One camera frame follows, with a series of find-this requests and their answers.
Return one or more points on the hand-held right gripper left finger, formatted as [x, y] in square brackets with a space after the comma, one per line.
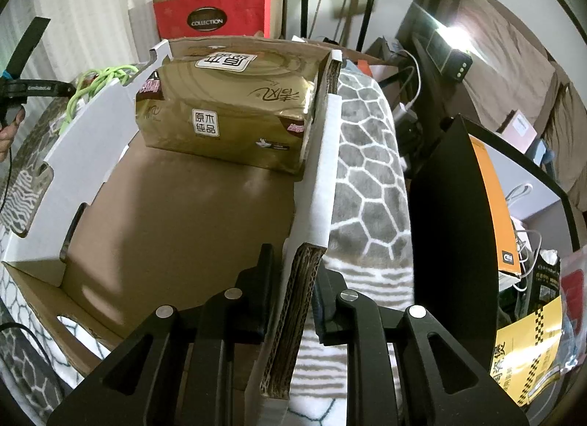
[257, 297]

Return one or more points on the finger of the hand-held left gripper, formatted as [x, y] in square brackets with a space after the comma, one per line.
[26, 47]

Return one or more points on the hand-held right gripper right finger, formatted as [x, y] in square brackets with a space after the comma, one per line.
[328, 306]

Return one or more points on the white cardboard box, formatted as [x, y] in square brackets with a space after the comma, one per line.
[192, 233]

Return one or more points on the person's left hand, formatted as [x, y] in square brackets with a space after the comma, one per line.
[10, 139]

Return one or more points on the black storage bin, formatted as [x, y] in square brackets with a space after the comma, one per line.
[449, 247]

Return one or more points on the grey honeycomb patterned blanket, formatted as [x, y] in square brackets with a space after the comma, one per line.
[367, 169]

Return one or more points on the red gift box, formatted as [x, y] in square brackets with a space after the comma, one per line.
[211, 18]

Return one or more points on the gold tissue pack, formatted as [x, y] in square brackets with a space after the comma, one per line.
[220, 109]

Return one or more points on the orange book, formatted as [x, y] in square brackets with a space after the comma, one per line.
[497, 206]

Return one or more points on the yellow and black packet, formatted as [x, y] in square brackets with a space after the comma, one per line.
[532, 339]

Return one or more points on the red packet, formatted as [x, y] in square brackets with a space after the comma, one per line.
[575, 288]

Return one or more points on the pink box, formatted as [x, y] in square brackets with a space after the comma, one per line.
[518, 128]

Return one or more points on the black device with indicator lights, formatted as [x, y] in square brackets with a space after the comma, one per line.
[451, 57]

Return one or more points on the brown sofa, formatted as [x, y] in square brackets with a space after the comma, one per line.
[504, 54]

